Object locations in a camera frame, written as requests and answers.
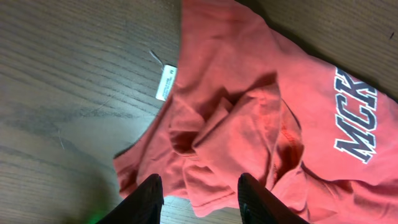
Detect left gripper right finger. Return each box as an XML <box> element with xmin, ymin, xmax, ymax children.
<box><xmin>238</xmin><ymin>173</ymin><xmax>308</xmax><ymax>224</ymax></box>

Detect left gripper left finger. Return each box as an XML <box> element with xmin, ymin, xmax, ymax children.
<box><xmin>96</xmin><ymin>174</ymin><xmax>164</xmax><ymax>224</ymax></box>

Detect red t-shirt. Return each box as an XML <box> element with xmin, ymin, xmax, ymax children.
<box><xmin>114</xmin><ymin>0</ymin><xmax>397</xmax><ymax>223</ymax></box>

